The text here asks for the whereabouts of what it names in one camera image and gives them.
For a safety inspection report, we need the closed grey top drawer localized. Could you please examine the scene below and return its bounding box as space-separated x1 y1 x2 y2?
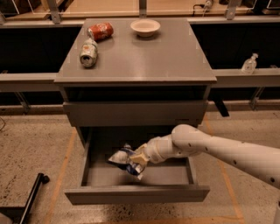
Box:
63 101 207 127

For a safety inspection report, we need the white bowl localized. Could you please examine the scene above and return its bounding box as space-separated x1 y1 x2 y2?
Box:
130 19 160 38

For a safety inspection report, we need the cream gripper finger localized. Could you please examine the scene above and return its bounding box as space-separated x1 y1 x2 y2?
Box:
129 143 150 169

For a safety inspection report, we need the clear sanitizer bottle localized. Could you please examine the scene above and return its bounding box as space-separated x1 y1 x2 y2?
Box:
241 53 258 74

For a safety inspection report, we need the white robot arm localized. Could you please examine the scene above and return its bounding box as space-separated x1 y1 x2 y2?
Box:
129 124 280 189

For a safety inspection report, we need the open grey middle drawer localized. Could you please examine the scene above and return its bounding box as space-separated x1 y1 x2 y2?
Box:
65 126 210 205

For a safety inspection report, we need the grey metal rail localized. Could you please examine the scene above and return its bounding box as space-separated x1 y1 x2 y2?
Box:
0 68 280 92

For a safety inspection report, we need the blue white chip bag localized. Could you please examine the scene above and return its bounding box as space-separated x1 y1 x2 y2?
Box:
108 143 145 179

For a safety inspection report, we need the green white soda can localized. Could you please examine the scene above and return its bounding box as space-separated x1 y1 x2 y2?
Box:
80 38 98 67

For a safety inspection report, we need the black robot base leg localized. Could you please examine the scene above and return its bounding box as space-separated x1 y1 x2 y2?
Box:
0 173 50 224

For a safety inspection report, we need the red soda can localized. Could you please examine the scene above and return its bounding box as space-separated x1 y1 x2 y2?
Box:
87 22 114 41

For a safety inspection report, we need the black cable with plug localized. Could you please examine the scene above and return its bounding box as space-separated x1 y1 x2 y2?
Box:
192 0 214 18

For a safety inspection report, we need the grey drawer cabinet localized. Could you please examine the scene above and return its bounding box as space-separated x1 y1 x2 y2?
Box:
53 17 218 149

